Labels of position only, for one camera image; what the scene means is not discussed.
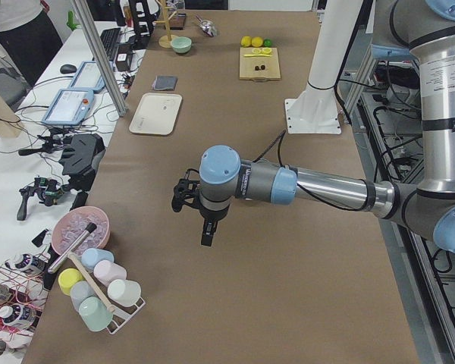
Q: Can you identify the steel scoop on table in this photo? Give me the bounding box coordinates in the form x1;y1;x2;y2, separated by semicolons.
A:
196;15;218;37

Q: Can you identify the blue teach pendant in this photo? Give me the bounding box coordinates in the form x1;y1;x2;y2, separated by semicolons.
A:
69;61;105;93
42;88;94;127

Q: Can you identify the blue teach pendant near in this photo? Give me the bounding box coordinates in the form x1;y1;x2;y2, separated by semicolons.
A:
42;88;94;127

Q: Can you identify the mint green bowl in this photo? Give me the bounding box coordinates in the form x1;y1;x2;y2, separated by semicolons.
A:
171;36;192;55

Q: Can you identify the black computer mouse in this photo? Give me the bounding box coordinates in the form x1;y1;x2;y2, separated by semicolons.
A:
60;64;77;74

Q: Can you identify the mint cup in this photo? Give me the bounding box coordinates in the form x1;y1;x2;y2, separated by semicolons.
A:
79;297;113;332

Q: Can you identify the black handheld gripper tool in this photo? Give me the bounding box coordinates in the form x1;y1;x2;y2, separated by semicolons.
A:
17;177;71;221

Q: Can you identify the pink cup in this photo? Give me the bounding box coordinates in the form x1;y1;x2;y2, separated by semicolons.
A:
93;260;127;287

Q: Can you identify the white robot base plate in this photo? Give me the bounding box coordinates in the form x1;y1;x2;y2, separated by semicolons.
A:
284;96;341;134

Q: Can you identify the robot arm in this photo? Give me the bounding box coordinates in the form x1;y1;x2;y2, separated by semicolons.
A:
172;1;455;253

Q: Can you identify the blue cup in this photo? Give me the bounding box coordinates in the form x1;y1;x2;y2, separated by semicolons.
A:
80;248;115;272

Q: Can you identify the white rabbit tray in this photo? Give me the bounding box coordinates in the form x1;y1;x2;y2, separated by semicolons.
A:
129;93;183;136

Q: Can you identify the black framed tray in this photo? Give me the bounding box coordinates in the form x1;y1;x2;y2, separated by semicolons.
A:
170;14;187;30

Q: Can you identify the white cup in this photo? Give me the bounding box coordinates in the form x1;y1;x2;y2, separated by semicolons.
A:
107;279;141;307

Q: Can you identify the whole lemon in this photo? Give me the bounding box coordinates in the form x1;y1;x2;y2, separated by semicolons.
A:
251;36;264;48
240;36;252;48

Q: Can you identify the grey cup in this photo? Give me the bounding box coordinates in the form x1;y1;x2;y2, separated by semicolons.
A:
70;281;96;312

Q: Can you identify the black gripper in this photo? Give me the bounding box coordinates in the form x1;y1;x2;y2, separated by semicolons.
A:
171;168;228;246

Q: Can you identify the whole lemon near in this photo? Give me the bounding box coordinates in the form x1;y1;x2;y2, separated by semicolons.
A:
240;36;252;48

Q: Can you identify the wooden mug tree stand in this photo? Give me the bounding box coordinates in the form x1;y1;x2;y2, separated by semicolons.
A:
153;0;178;49

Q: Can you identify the blue teach pendant far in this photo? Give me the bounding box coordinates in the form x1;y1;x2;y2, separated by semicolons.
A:
69;61;105;93

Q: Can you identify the yellow cup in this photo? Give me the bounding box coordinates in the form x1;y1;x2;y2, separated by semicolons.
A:
58;268;84;296

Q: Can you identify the pink bowl with ice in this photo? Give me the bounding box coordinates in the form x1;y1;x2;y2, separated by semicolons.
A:
52;206;110;256

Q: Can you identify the grey folded cloth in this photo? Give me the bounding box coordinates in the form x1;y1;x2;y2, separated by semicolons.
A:
152;75;177;91

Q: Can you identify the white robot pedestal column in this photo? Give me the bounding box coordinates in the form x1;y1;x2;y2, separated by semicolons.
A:
306;1;372;101

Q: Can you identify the steel ice scoop in bowl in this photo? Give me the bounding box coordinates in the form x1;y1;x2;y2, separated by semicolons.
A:
47;222;97;274

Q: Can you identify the whole lemon far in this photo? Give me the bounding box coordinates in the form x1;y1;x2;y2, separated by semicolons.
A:
251;36;264;48

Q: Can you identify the black keyboard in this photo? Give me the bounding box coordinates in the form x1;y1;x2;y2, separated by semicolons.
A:
100;27;121;61

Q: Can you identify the aluminium frame post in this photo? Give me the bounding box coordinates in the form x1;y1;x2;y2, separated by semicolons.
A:
71;0;127;117

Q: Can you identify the bamboo cutting board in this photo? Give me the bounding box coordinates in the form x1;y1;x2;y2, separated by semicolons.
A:
239;47;281;80

